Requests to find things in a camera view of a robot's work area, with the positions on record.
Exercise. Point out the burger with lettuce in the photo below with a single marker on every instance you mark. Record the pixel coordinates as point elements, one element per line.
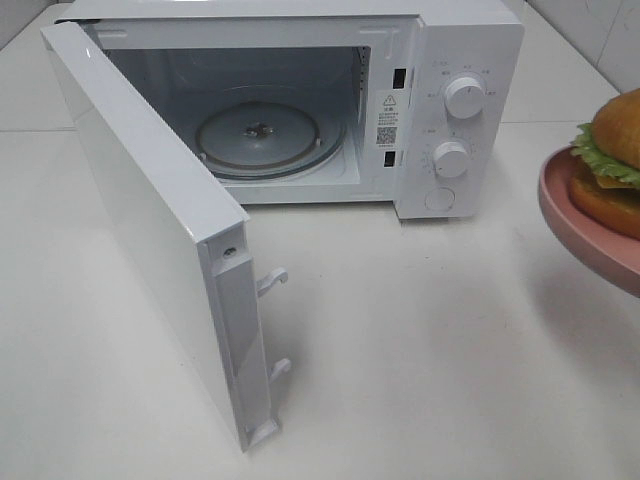
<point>605,185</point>

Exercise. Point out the white microwave door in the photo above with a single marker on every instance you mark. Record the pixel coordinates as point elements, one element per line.
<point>185,233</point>

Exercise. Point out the pink plate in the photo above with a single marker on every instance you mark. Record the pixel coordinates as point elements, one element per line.
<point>612,256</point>

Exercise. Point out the white timer knob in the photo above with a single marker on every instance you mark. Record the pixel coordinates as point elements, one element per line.
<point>451,159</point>

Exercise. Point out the upper white power knob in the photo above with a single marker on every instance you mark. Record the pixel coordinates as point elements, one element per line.
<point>465,96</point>

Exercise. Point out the glass microwave turntable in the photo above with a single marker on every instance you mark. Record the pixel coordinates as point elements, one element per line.
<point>263,140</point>

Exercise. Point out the white microwave oven body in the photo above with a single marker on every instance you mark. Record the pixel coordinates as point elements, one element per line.
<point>379,66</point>

